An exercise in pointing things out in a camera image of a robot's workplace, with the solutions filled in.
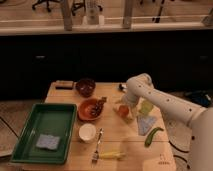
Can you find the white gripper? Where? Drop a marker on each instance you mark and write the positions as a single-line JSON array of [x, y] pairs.
[[132, 101]]

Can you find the red apple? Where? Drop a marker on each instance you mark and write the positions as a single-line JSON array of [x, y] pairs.
[[123, 110]]

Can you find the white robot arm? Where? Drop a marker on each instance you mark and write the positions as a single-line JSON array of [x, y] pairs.
[[198, 118]]

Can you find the green plastic cup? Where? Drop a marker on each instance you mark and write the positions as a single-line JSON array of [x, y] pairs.
[[146, 107]]

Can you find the blue folded cloth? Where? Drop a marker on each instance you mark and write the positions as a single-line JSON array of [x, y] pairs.
[[145, 123]]

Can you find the dark grapes bunch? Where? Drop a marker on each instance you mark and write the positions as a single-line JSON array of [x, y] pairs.
[[97, 109]]

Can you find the green chili pepper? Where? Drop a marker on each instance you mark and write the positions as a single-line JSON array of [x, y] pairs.
[[150, 136]]

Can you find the orange bowl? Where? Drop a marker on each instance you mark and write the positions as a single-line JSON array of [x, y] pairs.
[[85, 110]]

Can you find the yellow banana toy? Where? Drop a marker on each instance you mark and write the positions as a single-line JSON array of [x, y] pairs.
[[112, 155]]

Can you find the dark brown bowl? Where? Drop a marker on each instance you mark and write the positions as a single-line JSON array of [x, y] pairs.
[[85, 87]]

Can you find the silver fork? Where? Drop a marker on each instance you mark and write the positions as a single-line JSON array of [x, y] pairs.
[[96, 152]]

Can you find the black brown eraser block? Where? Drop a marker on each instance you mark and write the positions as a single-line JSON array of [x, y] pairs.
[[60, 84]]

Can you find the green plastic tray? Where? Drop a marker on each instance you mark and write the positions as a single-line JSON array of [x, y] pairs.
[[55, 119]]

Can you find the blue sponge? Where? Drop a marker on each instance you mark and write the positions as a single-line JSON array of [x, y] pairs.
[[49, 142]]

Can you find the office chair base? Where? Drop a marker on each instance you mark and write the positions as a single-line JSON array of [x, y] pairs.
[[47, 2]]

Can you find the black white handled tool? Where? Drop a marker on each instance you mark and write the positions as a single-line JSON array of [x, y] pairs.
[[122, 87]]

